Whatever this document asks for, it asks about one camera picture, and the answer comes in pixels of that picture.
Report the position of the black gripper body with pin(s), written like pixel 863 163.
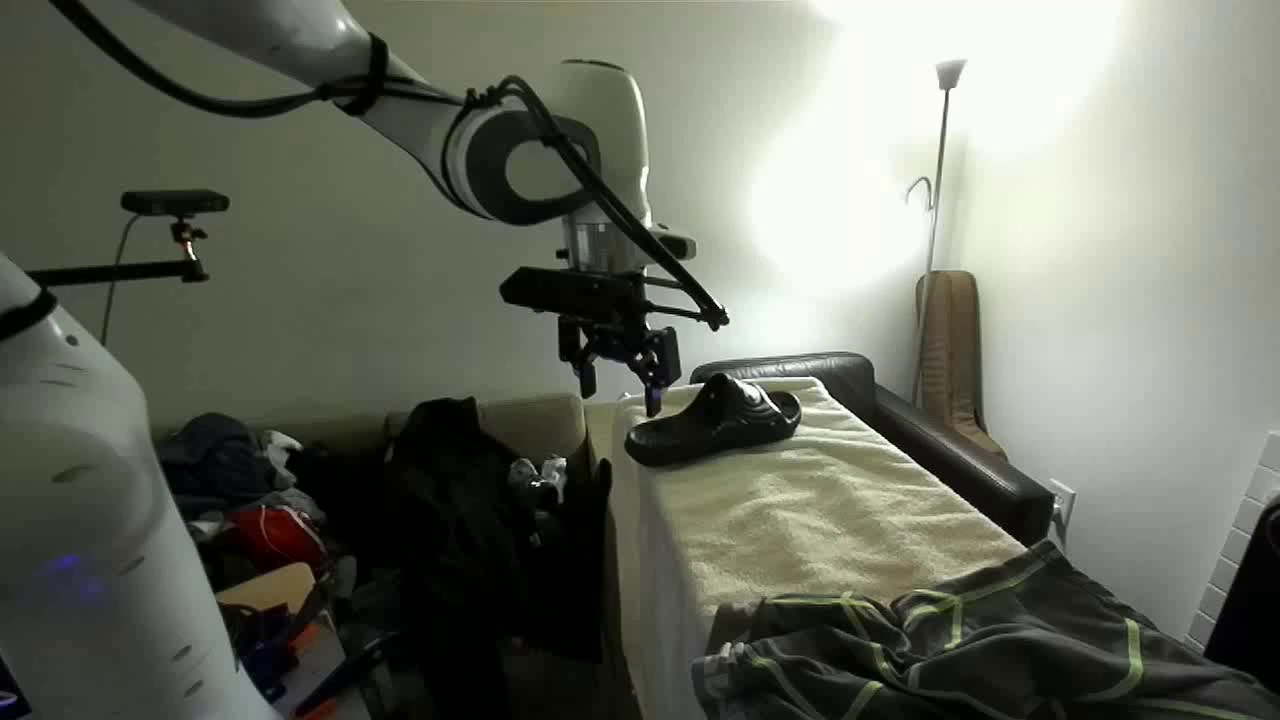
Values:
pixel 623 342

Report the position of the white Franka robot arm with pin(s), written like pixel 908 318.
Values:
pixel 83 534

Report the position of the beige sofa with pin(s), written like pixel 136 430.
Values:
pixel 535 423

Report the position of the cream covered table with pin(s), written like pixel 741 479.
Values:
pixel 784 504

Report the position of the black jacket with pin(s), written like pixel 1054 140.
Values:
pixel 460 534

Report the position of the black leather armchair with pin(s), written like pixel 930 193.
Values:
pixel 933 443

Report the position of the brown wicker board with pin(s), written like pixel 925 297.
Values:
pixel 948 345

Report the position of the red garment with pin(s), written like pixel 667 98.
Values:
pixel 275 534

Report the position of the thin white floor lamp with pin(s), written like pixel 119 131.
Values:
pixel 942 163

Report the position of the dark blue garment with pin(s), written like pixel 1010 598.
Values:
pixel 213 463

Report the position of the dark green striped cloth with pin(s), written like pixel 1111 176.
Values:
pixel 984 640

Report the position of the white wall outlet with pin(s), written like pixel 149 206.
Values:
pixel 1062 504

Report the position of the black bar camera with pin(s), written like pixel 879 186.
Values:
pixel 173 203

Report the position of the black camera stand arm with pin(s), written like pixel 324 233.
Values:
pixel 120 272

